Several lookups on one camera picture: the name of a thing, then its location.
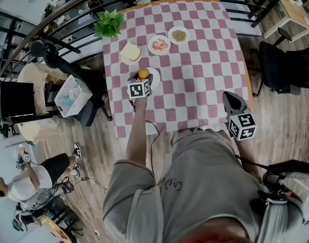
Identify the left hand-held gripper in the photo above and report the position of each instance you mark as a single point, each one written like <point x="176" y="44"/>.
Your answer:
<point x="138" y="89"/>

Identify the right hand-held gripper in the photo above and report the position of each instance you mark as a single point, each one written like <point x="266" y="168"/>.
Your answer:
<point x="241" y="125"/>

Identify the round orange fruit food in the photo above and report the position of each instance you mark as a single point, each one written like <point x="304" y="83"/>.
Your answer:
<point x="143" y="73"/>

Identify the sandwich food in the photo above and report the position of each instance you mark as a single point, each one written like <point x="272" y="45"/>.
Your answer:
<point x="130" y="51"/>

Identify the pink shrimp food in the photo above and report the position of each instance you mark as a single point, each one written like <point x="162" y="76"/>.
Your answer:
<point x="161" y="44"/>

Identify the brown grain food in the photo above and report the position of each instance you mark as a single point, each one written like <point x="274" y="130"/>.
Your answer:
<point x="179" y="35"/>

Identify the person's left forearm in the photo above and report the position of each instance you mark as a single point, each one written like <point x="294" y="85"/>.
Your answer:
<point x="137" y="133"/>

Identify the person's right forearm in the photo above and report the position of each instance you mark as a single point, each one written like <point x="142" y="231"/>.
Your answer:
<point x="247" y="153"/>

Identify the pink white checkered tablecloth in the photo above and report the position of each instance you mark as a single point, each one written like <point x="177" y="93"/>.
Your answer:
<point x="194" y="80"/>

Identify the white plastic basket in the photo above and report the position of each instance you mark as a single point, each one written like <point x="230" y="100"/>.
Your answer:
<point x="72" y="96"/>

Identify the black mesh office chair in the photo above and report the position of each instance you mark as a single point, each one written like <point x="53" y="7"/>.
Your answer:
<point x="278" y="67"/>

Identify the green potted plant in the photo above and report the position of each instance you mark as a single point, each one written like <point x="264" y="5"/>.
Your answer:
<point x="108" y="24"/>

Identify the person's grey shirt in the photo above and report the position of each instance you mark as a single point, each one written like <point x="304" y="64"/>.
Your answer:
<point x="194" y="186"/>

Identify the black metal railing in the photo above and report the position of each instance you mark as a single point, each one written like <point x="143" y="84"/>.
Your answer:
<point x="68" y="32"/>

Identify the beige armchair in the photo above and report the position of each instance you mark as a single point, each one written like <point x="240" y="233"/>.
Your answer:
<point x="38" y="77"/>

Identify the cardboard box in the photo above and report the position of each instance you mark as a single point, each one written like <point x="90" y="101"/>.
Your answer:
<point x="36" y="130"/>

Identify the black box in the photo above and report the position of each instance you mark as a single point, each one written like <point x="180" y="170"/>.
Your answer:
<point x="16" y="99"/>

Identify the light wooden side table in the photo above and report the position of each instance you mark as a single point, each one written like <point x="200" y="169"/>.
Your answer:
<point x="292" y="11"/>

